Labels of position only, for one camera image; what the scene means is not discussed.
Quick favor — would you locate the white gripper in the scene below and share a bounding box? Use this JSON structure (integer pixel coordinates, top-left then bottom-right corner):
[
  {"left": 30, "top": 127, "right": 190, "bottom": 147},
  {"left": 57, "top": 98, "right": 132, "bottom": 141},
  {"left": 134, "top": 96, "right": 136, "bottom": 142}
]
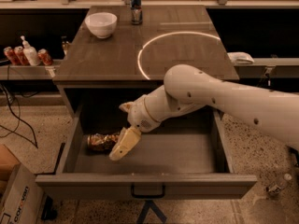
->
[{"left": 109, "top": 96, "right": 161, "bottom": 161}]

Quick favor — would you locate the orange can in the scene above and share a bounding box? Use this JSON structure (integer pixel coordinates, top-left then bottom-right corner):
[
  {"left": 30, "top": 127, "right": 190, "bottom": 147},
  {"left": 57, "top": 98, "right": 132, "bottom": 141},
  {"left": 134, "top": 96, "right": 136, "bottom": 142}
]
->
[{"left": 87, "top": 133, "right": 120, "bottom": 152}]

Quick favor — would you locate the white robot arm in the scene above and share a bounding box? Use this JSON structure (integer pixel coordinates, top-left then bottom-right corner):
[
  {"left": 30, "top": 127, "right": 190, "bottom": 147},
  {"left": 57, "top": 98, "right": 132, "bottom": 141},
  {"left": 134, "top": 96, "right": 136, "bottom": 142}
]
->
[{"left": 109, "top": 64, "right": 299, "bottom": 161}]

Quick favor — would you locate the open grey top drawer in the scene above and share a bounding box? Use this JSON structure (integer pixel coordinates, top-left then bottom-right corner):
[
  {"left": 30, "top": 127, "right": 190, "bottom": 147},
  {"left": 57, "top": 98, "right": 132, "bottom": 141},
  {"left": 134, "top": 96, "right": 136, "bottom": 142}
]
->
[{"left": 35, "top": 91, "right": 258, "bottom": 201}]

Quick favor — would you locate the red can right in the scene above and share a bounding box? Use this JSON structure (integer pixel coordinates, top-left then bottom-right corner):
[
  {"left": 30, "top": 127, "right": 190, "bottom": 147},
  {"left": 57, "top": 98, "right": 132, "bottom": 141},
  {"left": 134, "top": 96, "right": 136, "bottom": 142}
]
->
[{"left": 38, "top": 49, "right": 53, "bottom": 65}]

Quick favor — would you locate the red can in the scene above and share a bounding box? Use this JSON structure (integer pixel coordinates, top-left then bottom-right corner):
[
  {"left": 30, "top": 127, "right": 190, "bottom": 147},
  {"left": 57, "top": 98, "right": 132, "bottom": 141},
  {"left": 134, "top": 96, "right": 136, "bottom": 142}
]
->
[
  {"left": 38, "top": 49, "right": 53, "bottom": 65},
  {"left": 4, "top": 47, "right": 20, "bottom": 65},
  {"left": 14, "top": 46, "right": 29, "bottom": 65}
]

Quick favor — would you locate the red can middle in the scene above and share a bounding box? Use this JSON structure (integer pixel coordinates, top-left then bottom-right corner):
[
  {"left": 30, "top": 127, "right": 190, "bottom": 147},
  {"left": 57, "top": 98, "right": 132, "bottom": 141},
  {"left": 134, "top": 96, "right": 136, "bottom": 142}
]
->
[{"left": 14, "top": 46, "right": 29, "bottom": 65}]

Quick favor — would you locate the blue silver drink can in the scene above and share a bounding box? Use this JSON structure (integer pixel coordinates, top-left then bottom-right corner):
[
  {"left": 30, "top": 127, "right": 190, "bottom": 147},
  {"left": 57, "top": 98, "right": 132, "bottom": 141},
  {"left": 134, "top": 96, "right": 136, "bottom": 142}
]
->
[{"left": 130, "top": 0, "right": 142, "bottom": 24}]

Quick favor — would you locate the red can far left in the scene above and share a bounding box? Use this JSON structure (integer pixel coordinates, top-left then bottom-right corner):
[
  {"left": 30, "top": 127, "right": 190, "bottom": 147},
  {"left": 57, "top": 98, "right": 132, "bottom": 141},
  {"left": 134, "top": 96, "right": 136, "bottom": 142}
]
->
[{"left": 4, "top": 47, "right": 20, "bottom": 65}]

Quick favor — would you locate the grey wooden cabinet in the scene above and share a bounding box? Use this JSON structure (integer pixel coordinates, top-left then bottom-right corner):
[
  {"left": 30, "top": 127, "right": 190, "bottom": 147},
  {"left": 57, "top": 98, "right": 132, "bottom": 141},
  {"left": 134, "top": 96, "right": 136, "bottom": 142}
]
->
[{"left": 53, "top": 5, "right": 239, "bottom": 114}]

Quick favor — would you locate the white ceramic bowl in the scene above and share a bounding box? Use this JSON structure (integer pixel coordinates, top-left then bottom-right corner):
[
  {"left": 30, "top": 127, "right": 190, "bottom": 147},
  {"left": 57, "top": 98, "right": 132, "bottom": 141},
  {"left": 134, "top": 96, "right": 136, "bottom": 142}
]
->
[{"left": 84, "top": 12, "right": 118, "bottom": 38}]

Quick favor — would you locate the small dark glass bottle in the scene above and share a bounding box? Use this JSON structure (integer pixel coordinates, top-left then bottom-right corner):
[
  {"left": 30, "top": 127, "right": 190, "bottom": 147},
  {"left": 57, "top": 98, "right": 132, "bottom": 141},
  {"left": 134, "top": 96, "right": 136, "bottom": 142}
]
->
[{"left": 61, "top": 36, "right": 70, "bottom": 54}]

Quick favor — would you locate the white pump bottle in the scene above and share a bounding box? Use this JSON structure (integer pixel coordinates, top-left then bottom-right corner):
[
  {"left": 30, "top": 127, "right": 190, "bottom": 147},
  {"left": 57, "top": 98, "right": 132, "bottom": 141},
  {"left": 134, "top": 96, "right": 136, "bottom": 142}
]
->
[{"left": 21, "top": 35, "right": 41, "bottom": 66}]

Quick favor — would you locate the white folded cloth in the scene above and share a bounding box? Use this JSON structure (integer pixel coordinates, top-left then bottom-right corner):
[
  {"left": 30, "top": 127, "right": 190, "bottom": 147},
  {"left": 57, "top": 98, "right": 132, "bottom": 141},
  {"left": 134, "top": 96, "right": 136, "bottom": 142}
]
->
[{"left": 228, "top": 52, "right": 254, "bottom": 64}]

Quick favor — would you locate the low grey shelf left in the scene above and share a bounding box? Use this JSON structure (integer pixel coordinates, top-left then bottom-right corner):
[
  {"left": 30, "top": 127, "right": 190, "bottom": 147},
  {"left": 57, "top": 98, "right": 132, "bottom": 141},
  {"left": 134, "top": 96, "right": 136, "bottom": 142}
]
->
[{"left": 0, "top": 60, "right": 62, "bottom": 81}]

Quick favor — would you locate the low grey shelf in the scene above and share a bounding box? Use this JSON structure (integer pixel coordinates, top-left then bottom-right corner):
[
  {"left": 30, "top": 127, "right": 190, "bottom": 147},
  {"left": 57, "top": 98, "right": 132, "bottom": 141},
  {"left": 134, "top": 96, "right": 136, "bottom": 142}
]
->
[
  {"left": 235, "top": 58, "right": 299, "bottom": 78},
  {"left": 0, "top": 60, "right": 62, "bottom": 81}
]

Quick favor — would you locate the cardboard box with print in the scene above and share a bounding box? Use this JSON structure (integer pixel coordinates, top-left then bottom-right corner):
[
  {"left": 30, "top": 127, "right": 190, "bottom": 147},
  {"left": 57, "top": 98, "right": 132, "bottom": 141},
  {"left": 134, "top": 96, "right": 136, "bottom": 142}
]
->
[{"left": 0, "top": 145, "right": 46, "bottom": 224}]

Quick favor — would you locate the low grey shelf right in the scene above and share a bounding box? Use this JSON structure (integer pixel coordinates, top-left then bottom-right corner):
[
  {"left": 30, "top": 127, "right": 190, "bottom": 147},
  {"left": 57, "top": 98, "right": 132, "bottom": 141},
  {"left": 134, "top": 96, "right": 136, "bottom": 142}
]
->
[{"left": 235, "top": 58, "right": 299, "bottom": 78}]

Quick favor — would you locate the clear plastic water bottle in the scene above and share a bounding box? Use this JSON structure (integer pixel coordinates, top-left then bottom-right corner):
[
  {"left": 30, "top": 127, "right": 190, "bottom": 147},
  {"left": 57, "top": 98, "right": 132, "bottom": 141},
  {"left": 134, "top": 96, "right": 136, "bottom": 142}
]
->
[{"left": 266, "top": 173, "right": 292, "bottom": 196}]

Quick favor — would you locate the black drawer handle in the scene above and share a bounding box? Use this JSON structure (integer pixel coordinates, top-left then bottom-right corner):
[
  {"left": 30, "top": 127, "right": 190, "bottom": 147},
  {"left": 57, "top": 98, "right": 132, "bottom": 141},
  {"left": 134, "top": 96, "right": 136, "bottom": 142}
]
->
[{"left": 131, "top": 185, "right": 165, "bottom": 199}]

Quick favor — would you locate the black floor cable left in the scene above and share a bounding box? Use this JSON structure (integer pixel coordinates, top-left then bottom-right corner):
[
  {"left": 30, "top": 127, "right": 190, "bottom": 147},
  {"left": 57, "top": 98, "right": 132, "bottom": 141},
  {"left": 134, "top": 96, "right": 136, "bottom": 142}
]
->
[{"left": 0, "top": 83, "right": 39, "bottom": 149}]

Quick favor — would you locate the black floor cable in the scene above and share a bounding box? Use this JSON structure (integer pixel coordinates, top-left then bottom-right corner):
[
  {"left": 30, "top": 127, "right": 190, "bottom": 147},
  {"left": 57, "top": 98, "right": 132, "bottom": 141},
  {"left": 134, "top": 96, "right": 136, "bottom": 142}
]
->
[
  {"left": 288, "top": 145, "right": 299, "bottom": 170},
  {"left": 0, "top": 83, "right": 39, "bottom": 149}
]

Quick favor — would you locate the black floor cable right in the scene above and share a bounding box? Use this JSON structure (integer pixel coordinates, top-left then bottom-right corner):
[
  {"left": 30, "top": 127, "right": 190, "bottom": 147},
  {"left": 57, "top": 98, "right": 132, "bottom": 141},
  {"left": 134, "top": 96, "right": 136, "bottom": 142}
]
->
[{"left": 288, "top": 145, "right": 299, "bottom": 170}]

